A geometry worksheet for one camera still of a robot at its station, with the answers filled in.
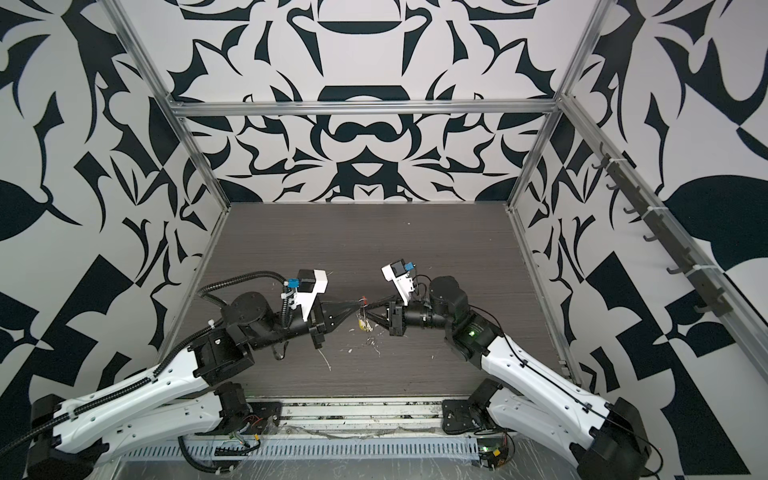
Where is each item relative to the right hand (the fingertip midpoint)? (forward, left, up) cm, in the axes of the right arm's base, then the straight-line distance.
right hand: (365, 315), depth 64 cm
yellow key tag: (-1, +1, -3) cm, 3 cm away
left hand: (0, 0, +8) cm, 8 cm away
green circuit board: (-22, -29, -28) cm, 46 cm away
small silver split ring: (0, 0, +7) cm, 7 cm away
